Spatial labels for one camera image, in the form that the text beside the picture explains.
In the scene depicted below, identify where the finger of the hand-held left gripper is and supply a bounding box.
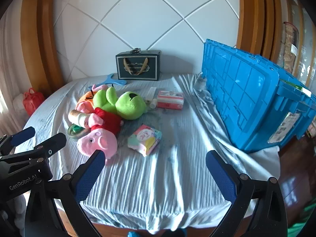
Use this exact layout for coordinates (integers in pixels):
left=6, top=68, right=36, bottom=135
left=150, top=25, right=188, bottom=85
left=0, top=133, right=67, bottom=176
left=0, top=126, right=36, bottom=155

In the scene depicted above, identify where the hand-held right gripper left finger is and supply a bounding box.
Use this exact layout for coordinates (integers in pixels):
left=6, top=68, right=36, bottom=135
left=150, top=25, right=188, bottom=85
left=24, top=150, right=106, bottom=237

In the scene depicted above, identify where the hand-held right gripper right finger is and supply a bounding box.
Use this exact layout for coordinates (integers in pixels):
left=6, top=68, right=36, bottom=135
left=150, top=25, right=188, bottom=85
left=205, top=150, right=288, bottom=237

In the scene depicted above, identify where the white cylindrical bottle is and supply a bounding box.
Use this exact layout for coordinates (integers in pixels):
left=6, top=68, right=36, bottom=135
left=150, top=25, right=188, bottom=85
left=68, top=110, right=90, bottom=129

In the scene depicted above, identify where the pink pig plush toy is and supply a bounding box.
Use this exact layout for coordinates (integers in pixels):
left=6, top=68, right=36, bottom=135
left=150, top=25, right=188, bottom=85
left=74, top=101, right=124, bottom=160

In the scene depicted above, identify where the orange tiger plush toy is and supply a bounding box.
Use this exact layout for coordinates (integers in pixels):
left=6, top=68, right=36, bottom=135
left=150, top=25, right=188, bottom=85
left=78, top=84, right=109, bottom=106

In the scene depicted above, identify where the pastel tissue packet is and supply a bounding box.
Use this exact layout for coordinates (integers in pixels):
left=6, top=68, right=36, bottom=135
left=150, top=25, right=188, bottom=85
left=128, top=124, right=163, bottom=157

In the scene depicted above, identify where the green frog plush toy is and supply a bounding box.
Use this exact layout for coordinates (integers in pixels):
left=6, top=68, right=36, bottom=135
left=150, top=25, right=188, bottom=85
left=92, top=85, right=147, bottom=120

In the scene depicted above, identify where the blue plastic crate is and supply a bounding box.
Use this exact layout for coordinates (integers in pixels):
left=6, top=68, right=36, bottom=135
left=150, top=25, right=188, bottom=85
left=201, top=39, right=316, bottom=153

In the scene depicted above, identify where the green tape roll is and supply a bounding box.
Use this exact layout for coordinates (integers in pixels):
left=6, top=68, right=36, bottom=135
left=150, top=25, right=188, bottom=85
left=68, top=125, right=92, bottom=141

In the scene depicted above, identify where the red bag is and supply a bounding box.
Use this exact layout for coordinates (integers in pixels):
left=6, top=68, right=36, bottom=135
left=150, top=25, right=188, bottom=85
left=23, top=87, right=45, bottom=116

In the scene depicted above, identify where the white curtain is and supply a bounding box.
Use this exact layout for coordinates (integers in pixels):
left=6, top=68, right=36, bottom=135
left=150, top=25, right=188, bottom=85
left=0, top=12, right=27, bottom=134

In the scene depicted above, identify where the blue plastic hanger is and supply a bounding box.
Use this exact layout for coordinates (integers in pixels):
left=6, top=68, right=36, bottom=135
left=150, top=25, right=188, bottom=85
left=88, top=73, right=128, bottom=89

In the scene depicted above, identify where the red white tissue packet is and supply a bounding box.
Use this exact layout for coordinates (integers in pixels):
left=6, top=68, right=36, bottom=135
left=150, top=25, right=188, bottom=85
left=157, top=90, right=185, bottom=110

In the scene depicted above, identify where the green cloth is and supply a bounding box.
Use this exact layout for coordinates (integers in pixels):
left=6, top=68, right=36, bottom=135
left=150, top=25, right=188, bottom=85
left=289, top=201, right=316, bottom=237

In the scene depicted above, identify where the white tube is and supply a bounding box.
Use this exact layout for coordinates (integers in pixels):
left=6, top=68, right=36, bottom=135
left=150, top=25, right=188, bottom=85
left=146, top=87, right=156, bottom=103

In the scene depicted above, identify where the green cardboard box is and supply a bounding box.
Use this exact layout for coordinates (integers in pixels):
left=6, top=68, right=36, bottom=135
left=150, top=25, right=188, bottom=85
left=280, top=79, right=312, bottom=96

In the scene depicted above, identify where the rolled patterned carpet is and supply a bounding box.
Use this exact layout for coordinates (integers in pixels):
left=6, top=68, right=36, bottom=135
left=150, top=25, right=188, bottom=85
left=278, top=21, right=300, bottom=76

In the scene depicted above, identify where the wooden glass partition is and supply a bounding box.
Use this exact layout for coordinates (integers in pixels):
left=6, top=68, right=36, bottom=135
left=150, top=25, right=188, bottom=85
left=281, top=0, right=316, bottom=89

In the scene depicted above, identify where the wooden door frame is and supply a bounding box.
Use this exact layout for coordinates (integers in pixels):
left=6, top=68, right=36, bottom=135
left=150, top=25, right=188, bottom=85
left=20, top=0, right=65, bottom=97
left=236, top=0, right=284, bottom=65

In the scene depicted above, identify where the dark gift box with handle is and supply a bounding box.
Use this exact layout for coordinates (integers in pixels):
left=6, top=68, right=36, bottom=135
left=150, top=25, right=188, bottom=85
left=116, top=48, right=162, bottom=81

